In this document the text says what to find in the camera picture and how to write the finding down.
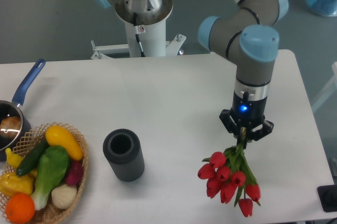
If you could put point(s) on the yellow squash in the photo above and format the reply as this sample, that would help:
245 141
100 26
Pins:
59 136

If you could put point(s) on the dark grey ribbed vase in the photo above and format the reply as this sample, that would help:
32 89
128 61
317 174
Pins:
122 149

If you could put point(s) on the purple red onion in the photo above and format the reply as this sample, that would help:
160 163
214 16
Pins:
74 174

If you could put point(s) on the red tulip bouquet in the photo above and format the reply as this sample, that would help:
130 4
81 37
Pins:
228 174

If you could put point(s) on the black device at edge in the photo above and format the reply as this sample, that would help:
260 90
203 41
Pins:
327 196

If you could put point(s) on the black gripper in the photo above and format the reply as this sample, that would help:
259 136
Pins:
244 112

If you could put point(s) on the white garlic bulb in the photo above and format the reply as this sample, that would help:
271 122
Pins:
63 196

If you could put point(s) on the green bok choy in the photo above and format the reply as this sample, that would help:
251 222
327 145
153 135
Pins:
51 169

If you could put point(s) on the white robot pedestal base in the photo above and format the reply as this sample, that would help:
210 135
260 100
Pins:
145 27

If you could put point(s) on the orange fruit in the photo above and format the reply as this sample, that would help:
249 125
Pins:
20 208

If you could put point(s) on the brown bread roll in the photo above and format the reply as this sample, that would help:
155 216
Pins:
10 127

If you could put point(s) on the green cucumber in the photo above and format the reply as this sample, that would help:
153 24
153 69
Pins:
31 160

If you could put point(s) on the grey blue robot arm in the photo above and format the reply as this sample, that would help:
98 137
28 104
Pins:
246 39

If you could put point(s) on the blue handled saucepan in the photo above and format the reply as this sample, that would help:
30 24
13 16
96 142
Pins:
13 107

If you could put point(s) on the woven wicker basket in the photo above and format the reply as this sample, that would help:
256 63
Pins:
51 214

